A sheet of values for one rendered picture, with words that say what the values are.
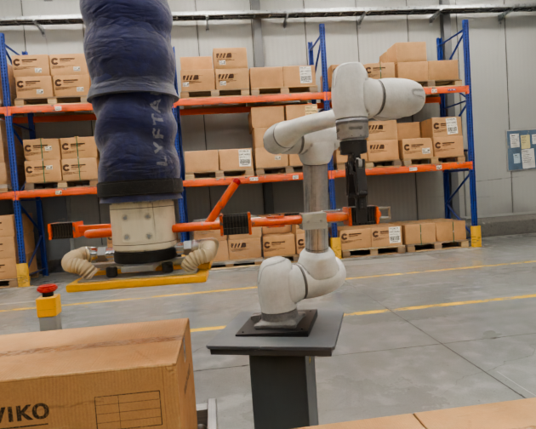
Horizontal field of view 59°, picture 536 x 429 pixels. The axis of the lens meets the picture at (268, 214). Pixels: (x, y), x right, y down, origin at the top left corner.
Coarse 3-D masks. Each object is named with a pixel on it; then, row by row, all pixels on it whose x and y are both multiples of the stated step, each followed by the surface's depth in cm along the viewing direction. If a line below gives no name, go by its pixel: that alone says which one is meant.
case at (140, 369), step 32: (160, 320) 148; (0, 352) 126; (32, 352) 124; (64, 352) 122; (96, 352) 121; (128, 352) 119; (160, 352) 117; (0, 384) 106; (32, 384) 107; (64, 384) 107; (96, 384) 108; (128, 384) 109; (160, 384) 109; (192, 384) 145; (0, 416) 106; (32, 416) 107; (64, 416) 108; (96, 416) 108; (128, 416) 109; (160, 416) 110; (192, 416) 137
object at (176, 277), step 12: (168, 264) 119; (96, 276) 121; (108, 276) 118; (120, 276) 118; (132, 276) 117; (144, 276) 116; (156, 276) 116; (168, 276) 117; (180, 276) 116; (192, 276) 116; (204, 276) 116; (72, 288) 114; (84, 288) 114; (96, 288) 114; (108, 288) 114; (120, 288) 115
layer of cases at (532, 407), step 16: (512, 400) 164; (528, 400) 163; (400, 416) 158; (416, 416) 158; (432, 416) 157; (448, 416) 156; (464, 416) 155; (480, 416) 154; (496, 416) 154; (512, 416) 153; (528, 416) 152
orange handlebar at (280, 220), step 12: (276, 216) 128; (288, 216) 132; (300, 216) 129; (336, 216) 129; (84, 228) 152; (96, 228) 152; (108, 228) 129; (180, 228) 126; (192, 228) 126; (204, 228) 127; (216, 228) 127
